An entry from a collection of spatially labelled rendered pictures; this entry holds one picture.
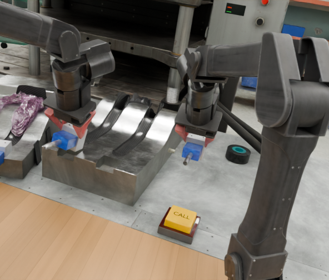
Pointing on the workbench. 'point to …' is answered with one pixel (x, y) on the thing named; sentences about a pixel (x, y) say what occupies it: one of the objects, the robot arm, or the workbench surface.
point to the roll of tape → (238, 154)
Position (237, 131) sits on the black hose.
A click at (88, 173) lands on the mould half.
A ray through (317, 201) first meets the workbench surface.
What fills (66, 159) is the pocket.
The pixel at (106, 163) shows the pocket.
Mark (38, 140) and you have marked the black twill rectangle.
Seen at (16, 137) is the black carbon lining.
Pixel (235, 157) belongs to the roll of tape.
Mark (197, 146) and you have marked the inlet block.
